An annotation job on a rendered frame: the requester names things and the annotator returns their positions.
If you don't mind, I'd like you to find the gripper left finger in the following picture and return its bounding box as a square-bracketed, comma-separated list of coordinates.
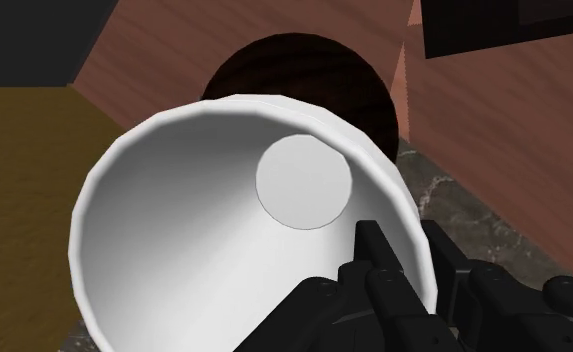
[234, 219, 463, 352]

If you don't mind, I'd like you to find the dark brown round bowl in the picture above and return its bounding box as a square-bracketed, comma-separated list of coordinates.
[200, 32, 400, 165]

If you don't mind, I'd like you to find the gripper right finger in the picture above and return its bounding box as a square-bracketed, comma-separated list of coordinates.
[420, 219, 573, 352]

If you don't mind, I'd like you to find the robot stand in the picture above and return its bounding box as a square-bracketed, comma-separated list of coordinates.
[419, 0, 573, 60]

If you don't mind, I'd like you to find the white cup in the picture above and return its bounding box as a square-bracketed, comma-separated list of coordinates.
[67, 93, 439, 352]

